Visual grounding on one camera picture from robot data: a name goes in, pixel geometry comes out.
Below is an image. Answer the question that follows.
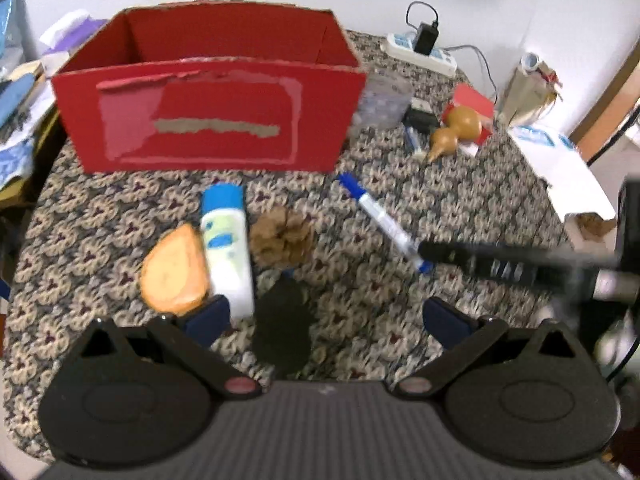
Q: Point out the grey power strip cable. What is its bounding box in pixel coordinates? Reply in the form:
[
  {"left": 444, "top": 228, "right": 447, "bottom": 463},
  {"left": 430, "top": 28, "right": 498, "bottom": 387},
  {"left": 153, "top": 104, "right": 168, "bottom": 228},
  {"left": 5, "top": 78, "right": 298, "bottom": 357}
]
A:
[{"left": 447, "top": 45, "right": 498, "bottom": 106}]

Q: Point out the orange rounded wooden block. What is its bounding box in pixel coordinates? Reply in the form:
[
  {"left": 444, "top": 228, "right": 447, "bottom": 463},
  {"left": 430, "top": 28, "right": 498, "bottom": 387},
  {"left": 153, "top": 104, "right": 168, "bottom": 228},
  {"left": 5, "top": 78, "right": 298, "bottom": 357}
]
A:
[{"left": 140, "top": 223, "right": 211, "bottom": 317}]

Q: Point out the brown gourd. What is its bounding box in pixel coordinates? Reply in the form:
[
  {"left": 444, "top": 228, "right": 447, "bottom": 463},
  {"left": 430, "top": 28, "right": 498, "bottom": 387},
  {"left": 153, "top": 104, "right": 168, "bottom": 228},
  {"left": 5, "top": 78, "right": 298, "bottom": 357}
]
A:
[{"left": 426, "top": 106, "right": 485, "bottom": 163}]

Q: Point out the white power strip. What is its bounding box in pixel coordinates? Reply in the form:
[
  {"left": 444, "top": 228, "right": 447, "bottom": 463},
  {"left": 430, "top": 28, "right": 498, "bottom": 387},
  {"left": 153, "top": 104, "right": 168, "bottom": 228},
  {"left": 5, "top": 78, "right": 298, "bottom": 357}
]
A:
[{"left": 382, "top": 32, "right": 458, "bottom": 75}]

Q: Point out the red cardboard box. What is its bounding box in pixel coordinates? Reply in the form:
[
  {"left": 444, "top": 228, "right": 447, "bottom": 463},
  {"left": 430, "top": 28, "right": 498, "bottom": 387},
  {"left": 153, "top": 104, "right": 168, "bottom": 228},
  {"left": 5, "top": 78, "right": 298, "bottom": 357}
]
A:
[{"left": 50, "top": 2, "right": 368, "bottom": 175}]

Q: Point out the blue and white marker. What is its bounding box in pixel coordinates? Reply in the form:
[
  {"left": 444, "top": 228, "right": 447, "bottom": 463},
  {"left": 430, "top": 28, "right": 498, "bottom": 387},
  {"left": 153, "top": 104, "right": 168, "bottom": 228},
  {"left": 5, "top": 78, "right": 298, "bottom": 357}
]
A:
[{"left": 338, "top": 173, "right": 433, "bottom": 274}]

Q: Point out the purple tissue box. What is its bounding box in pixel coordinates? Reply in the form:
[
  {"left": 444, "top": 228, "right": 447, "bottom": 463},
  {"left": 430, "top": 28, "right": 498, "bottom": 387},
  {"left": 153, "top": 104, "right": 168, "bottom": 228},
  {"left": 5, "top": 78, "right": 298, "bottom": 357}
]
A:
[{"left": 39, "top": 8, "right": 110, "bottom": 56}]

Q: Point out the blue plastic bag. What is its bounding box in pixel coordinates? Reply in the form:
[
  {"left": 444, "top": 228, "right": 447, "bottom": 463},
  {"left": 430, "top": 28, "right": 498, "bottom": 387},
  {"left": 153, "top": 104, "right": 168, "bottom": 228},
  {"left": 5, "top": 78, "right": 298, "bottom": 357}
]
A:
[{"left": 0, "top": 0, "right": 23, "bottom": 61}]

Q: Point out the brown pine cone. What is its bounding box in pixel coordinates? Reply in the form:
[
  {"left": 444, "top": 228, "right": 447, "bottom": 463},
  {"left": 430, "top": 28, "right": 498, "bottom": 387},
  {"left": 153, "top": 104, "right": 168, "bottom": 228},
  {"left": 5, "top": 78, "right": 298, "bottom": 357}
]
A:
[{"left": 248, "top": 207, "right": 315, "bottom": 270}]

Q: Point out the black power adapter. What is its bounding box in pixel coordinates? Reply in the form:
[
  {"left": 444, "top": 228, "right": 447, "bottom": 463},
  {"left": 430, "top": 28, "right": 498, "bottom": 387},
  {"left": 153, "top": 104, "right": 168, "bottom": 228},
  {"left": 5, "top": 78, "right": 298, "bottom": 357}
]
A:
[{"left": 414, "top": 21, "right": 441, "bottom": 56}]

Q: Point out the stack of papers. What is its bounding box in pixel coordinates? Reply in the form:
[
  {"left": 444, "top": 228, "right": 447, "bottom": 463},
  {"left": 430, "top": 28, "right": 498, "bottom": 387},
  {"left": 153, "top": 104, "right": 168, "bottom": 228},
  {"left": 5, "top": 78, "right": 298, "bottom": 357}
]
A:
[{"left": 0, "top": 55, "right": 58, "bottom": 196}]

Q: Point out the black stand cable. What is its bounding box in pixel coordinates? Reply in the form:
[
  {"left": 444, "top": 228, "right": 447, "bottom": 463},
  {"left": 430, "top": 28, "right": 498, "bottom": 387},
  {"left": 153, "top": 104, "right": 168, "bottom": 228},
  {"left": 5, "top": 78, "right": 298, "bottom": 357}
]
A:
[{"left": 587, "top": 105, "right": 640, "bottom": 166}]

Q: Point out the black rough lump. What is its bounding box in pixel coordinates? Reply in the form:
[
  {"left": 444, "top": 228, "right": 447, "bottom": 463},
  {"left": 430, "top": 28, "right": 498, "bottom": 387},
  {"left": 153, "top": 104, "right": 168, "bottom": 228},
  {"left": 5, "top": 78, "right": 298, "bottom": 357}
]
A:
[{"left": 249, "top": 277, "right": 312, "bottom": 377}]

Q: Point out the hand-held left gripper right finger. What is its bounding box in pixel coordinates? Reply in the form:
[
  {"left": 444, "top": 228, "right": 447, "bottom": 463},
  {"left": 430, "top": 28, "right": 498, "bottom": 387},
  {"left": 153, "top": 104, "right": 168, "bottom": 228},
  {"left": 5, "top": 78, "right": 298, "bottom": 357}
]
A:
[{"left": 394, "top": 297, "right": 585, "bottom": 401}]

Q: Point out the small black case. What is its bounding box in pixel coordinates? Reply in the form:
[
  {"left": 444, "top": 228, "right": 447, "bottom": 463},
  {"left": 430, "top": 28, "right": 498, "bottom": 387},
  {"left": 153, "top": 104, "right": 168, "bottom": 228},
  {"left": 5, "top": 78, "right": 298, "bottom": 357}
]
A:
[{"left": 404, "top": 100, "right": 441, "bottom": 135}]

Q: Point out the white cardboard box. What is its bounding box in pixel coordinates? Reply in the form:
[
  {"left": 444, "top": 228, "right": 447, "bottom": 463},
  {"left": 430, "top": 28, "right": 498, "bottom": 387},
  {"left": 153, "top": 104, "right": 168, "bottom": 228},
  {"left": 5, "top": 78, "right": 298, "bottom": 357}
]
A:
[{"left": 507, "top": 125, "right": 618, "bottom": 223}]

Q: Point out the white lotion bottle blue cap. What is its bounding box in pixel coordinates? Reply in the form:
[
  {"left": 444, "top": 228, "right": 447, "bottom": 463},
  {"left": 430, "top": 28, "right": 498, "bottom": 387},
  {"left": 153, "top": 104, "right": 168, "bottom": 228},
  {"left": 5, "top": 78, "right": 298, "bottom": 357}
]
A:
[{"left": 200, "top": 185, "right": 256, "bottom": 320}]

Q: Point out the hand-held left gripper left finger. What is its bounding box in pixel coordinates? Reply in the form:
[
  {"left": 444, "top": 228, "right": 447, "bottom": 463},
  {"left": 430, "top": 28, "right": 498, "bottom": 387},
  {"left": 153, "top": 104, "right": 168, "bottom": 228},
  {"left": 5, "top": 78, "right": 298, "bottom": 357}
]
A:
[{"left": 75, "top": 295, "right": 264, "bottom": 401}]

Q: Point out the black adapter cable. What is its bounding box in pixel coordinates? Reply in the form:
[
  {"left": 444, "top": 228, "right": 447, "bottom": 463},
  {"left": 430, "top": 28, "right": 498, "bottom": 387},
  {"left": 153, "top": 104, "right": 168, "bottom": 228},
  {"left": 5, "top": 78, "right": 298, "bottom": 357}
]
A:
[{"left": 405, "top": 1, "right": 441, "bottom": 28}]

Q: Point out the clear plastic container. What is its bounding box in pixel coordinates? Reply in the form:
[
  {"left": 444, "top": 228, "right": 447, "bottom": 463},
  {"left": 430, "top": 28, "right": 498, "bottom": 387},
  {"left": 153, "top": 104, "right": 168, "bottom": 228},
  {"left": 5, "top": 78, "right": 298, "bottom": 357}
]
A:
[{"left": 350, "top": 67, "right": 415, "bottom": 133}]

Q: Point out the small red box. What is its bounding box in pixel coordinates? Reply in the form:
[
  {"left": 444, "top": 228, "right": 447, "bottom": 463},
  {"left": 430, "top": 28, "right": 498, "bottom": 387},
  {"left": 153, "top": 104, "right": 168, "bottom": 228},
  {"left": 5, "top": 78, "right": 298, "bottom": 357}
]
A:
[{"left": 442, "top": 84, "right": 496, "bottom": 157}]

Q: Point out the beige paper bag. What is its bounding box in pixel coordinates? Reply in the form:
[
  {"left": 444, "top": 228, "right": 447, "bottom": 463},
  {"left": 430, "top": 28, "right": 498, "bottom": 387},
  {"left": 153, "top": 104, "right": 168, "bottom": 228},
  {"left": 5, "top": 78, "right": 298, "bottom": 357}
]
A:
[{"left": 500, "top": 51, "right": 563, "bottom": 128}]

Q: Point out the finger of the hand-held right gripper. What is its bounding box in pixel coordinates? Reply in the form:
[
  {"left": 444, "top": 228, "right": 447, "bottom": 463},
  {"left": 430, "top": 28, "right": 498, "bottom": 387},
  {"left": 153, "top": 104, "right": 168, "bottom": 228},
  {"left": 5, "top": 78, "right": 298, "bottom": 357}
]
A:
[{"left": 417, "top": 239, "right": 483, "bottom": 277}]

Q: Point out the blue pen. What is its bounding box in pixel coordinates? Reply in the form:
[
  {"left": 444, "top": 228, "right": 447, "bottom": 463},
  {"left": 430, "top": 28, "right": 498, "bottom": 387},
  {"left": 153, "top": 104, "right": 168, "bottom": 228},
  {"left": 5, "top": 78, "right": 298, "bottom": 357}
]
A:
[{"left": 404, "top": 125, "right": 425, "bottom": 156}]

